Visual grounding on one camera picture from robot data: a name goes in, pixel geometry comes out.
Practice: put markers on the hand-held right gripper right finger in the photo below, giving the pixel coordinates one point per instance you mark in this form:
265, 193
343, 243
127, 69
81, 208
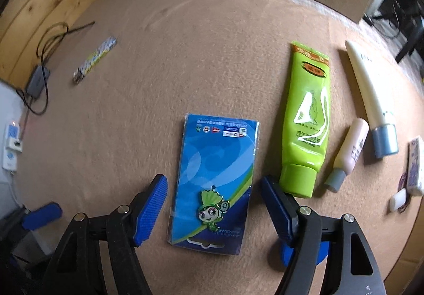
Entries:
275, 209

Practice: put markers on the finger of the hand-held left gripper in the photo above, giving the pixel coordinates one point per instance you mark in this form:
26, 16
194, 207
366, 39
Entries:
41, 215

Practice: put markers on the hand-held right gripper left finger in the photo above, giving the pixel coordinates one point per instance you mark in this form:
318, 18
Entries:
150, 212

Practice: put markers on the blue mascot pin card pack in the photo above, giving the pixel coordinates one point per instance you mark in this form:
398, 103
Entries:
212, 162

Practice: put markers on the patterned tissue pack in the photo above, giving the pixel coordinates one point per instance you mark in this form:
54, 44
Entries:
415, 166

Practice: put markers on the white tube with blue cap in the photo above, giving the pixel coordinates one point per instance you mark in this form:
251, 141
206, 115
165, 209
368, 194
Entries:
367, 83

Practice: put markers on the blue round disc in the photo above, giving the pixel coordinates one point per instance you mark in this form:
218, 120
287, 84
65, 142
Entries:
288, 253

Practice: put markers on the white power strip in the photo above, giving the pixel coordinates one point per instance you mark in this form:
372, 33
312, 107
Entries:
11, 146

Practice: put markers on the green squeeze tube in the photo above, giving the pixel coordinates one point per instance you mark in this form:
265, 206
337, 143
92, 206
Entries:
304, 116

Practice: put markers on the small pink tube grey cap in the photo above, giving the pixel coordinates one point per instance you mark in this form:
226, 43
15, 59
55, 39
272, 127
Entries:
351, 146

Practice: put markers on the grey power adapter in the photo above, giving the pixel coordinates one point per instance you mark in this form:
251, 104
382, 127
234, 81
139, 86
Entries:
37, 81

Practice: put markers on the patterned stick packet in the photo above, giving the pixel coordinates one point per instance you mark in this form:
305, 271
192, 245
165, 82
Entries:
94, 58

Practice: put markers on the brown blanket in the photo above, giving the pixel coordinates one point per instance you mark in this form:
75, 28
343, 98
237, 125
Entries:
198, 50

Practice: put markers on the black tripod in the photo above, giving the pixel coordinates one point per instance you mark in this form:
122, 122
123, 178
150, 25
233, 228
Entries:
410, 36

